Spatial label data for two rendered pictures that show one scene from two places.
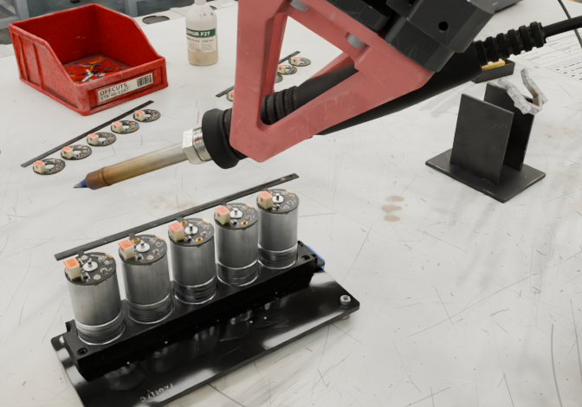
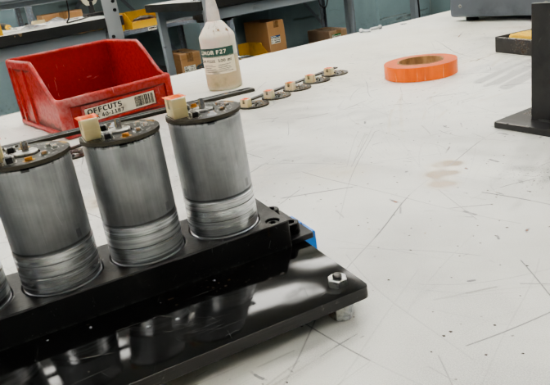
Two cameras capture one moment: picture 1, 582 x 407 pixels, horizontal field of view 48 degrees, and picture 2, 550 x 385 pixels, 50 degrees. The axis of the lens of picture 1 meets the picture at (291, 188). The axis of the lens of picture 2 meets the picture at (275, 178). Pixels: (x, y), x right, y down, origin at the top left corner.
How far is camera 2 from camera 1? 0.22 m
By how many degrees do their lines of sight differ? 17
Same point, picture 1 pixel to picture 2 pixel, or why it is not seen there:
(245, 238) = (129, 165)
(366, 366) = not seen: outside the picture
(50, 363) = not seen: outside the picture
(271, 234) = (193, 168)
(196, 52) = (214, 74)
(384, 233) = (428, 201)
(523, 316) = not seen: outside the picture
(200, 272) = (42, 228)
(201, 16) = (214, 32)
